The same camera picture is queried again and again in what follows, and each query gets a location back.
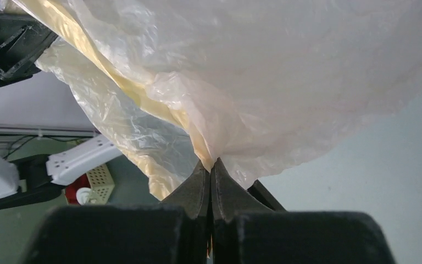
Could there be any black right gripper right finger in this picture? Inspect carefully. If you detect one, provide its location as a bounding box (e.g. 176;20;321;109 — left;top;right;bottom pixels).
210;160;395;263

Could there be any aluminium base extrusion rail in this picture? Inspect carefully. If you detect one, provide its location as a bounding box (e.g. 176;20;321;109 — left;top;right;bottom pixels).
0;124;99;138

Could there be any cream perforated basket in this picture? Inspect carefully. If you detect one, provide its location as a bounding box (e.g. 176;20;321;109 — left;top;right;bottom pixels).
86;164;115;205

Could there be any translucent cream plastic trash bag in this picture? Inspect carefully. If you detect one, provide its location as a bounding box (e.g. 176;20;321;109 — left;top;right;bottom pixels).
16;1;422;199

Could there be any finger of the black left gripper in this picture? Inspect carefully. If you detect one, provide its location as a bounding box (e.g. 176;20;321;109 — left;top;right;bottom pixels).
0;10;58;87

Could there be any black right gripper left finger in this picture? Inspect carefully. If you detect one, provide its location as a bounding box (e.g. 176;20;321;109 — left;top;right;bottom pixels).
20;163;209;263

